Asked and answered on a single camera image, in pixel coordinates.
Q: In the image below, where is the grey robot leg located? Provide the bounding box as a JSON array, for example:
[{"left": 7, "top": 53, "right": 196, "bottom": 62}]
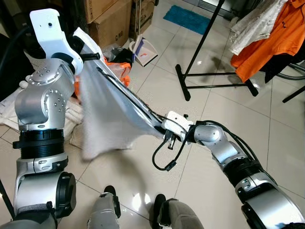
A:
[
  {"left": 152, "top": 193, "right": 206, "bottom": 229},
  {"left": 87, "top": 185, "right": 123, "bottom": 229}
]

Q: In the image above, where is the grey left robot leg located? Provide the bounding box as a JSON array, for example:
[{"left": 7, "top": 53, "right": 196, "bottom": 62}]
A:
[{"left": 87, "top": 185, "right": 123, "bottom": 229}]

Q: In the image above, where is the plain brown cardboard box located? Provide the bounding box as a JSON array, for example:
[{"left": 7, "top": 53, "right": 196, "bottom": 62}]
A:
[{"left": 83, "top": 0, "right": 120, "bottom": 23}]

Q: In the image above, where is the teal floor mat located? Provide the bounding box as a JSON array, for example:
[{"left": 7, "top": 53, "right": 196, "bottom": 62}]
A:
[{"left": 163, "top": 4, "right": 212, "bottom": 35}]

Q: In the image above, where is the grey right robot leg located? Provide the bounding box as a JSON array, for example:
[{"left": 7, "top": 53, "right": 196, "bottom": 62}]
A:
[{"left": 152, "top": 193, "right": 206, "bottom": 229}]

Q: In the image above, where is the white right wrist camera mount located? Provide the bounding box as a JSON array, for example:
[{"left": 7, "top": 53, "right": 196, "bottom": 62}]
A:
[{"left": 161, "top": 110, "right": 194, "bottom": 142}]

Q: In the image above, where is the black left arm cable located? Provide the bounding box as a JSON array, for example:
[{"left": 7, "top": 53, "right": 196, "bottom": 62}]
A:
[{"left": 0, "top": 25, "right": 35, "bottom": 65}]

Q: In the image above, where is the white dustpan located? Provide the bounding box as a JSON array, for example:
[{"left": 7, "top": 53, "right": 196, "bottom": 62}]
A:
[{"left": 130, "top": 37, "right": 159, "bottom": 67}]

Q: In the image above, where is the black bag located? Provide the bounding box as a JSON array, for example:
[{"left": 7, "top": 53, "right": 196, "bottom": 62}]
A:
[{"left": 102, "top": 45, "right": 135, "bottom": 67}]

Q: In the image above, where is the large brown cardboard box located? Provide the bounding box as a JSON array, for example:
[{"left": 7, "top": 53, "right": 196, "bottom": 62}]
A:
[{"left": 87, "top": 0, "right": 135, "bottom": 49}]

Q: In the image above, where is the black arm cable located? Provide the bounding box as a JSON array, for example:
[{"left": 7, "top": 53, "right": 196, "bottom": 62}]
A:
[
  {"left": 0, "top": 25, "right": 35, "bottom": 65},
  {"left": 151, "top": 121, "right": 260, "bottom": 172}
]

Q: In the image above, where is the black wire hanger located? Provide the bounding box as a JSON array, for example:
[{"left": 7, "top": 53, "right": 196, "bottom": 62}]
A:
[{"left": 95, "top": 64, "right": 166, "bottom": 125}]

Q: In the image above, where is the orange plastic bag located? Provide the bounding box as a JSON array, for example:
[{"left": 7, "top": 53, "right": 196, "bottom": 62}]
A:
[{"left": 74, "top": 56, "right": 132, "bottom": 97}]

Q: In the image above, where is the orange polo shirt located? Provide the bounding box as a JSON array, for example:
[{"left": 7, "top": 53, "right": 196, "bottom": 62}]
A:
[{"left": 231, "top": 0, "right": 305, "bottom": 83}]

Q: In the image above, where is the white short sleeve shirt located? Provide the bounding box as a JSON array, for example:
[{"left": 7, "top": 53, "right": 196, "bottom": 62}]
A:
[{"left": 228, "top": 0, "right": 290, "bottom": 56}]

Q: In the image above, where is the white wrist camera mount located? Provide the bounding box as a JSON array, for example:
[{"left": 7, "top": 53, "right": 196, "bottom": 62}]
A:
[
  {"left": 161, "top": 110, "right": 194, "bottom": 142},
  {"left": 29, "top": 8, "right": 85, "bottom": 75}
]

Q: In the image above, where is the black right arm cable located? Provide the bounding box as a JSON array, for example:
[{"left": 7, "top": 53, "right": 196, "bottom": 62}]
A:
[{"left": 151, "top": 121, "right": 260, "bottom": 172}]

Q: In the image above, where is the thin white garment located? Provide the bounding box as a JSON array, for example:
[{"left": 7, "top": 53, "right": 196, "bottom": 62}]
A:
[{"left": 72, "top": 27, "right": 166, "bottom": 161}]

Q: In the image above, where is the chrome black clothes rack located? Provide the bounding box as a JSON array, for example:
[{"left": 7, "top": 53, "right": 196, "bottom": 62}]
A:
[{"left": 174, "top": 0, "right": 260, "bottom": 102}]

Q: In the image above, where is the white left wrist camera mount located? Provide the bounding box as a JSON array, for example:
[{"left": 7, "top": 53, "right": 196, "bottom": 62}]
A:
[{"left": 29, "top": 8, "right": 85, "bottom": 75}]

